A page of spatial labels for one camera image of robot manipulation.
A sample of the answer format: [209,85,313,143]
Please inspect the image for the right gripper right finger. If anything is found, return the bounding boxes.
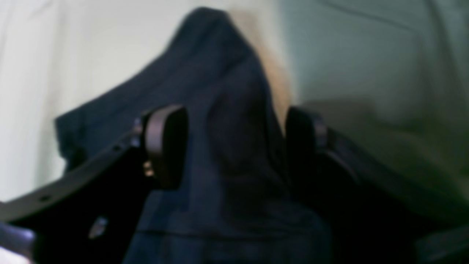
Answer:
[286,107,468,264]

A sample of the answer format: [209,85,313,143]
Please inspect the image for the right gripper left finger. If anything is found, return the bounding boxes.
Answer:
[0,104,189,264]

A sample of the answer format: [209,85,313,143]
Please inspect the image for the black T-shirt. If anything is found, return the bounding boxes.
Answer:
[55,7,332,264]

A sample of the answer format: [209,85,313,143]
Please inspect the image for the light green table cloth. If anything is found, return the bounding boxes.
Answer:
[1,0,468,222]

